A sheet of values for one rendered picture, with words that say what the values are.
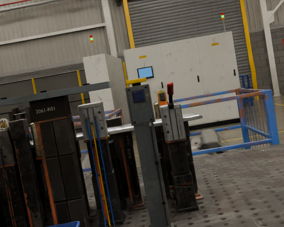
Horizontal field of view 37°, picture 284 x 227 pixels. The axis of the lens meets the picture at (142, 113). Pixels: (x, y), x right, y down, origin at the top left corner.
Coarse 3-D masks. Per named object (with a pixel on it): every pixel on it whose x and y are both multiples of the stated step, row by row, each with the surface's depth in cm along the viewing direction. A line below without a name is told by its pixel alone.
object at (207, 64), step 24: (144, 48) 932; (168, 48) 930; (192, 48) 928; (216, 48) 927; (144, 72) 933; (168, 72) 934; (192, 72) 932; (216, 72) 930; (168, 96) 939; (216, 96) 934; (192, 120) 939; (216, 120) 938
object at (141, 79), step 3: (138, 78) 122; (141, 78) 122; (144, 78) 122; (126, 81) 122; (129, 81) 122; (132, 81) 122; (135, 81) 122; (138, 81) 122; (141, 81) 122; (144, 81) 122; (126, 84) 122; (129, 84) 126; (132, 84) 125; (135, 84) 124; (138, 84) 124
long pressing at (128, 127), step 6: (186, 114) 164; (192, 114) 160; (198, 114) 152; (156, 120) 161; (186, 120) 150; (120, 126) 163; (126, 126) 158; (132, 126) 151; (156, 126) 150; (108, 132) 150; (114, 132) 150; (120, 132) 150; (78, 138) 150; (30, 144) 150
